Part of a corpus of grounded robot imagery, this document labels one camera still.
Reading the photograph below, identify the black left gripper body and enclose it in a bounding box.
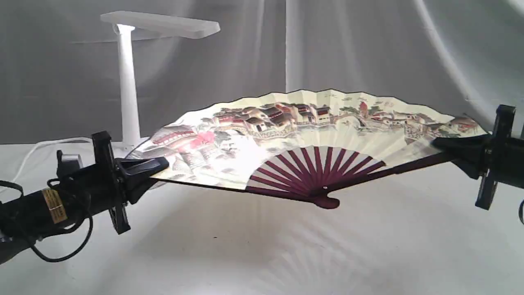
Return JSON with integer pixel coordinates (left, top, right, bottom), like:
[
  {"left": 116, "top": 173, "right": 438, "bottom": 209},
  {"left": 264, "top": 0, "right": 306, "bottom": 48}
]
[{"left": 80, "top": 131, "right": 131, "bottom": 235}]

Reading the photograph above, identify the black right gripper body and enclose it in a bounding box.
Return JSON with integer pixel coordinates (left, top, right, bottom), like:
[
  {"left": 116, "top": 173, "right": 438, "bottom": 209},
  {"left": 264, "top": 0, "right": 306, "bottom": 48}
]
[{"left": 475, "top": 104, "right": 524, "bottom": 210}]

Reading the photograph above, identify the painted paper folding fan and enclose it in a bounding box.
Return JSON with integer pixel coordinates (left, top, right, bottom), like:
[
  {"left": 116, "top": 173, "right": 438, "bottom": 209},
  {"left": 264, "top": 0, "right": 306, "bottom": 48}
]
[{"left": 126, "top": 89, "right": 487, "bottom": 209}]

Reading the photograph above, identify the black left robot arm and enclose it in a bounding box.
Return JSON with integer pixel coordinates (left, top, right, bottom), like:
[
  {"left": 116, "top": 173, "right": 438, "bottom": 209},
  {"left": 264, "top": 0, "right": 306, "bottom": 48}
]
[{"left": 0, "top": 131, "right": 169, "bottom": 263}]

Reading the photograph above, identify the white desk lamp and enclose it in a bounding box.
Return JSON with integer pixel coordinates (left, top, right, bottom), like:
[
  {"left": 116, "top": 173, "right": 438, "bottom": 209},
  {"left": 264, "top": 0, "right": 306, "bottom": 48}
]
[{"left": 100, "top": 11, "right": 221, "bottom": 152}]

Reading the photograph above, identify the grey backdrop curtain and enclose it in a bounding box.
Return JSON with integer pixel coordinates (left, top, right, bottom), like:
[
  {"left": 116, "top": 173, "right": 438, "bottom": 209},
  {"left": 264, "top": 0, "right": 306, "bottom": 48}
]
[{"left": 1, "top": 0, "right": 524, "bottom": 144}]

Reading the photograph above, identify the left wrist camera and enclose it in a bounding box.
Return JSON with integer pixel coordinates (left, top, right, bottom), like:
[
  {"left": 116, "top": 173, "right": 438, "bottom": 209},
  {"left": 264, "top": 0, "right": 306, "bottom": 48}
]
[{"left": 56, "top": 150, "right": 84, "bottom": 179}]

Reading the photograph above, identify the white lamp power cable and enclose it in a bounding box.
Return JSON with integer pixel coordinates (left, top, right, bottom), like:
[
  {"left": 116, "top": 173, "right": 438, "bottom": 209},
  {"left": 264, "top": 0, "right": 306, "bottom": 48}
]
[{"left": 0, "top": 138, "right": 123, "bottom": 193}]

